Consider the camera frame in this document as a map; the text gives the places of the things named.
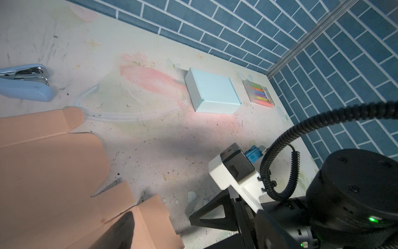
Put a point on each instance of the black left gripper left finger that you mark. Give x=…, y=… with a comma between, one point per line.
x=119, y=235

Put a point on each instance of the clear box of markers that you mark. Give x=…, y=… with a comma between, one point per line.
x=258, y=94

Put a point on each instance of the light blue small stapler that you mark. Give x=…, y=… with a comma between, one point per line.
x=26, y=82

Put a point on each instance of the light teal paper box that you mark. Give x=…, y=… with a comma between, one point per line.
x=211, y=93

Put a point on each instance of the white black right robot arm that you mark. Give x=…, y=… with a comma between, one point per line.
x=352, y=203

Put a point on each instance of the aluminium right corner post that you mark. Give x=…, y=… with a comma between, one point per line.
x=325, y=22

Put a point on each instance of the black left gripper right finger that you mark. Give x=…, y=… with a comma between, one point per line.
x=270, y=234

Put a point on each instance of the pink paper box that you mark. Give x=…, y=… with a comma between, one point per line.
x=48, y=178

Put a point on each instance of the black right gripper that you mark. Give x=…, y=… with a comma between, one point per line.
x=224, y=213

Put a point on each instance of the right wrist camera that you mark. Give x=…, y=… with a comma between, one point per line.
x=233, y=169

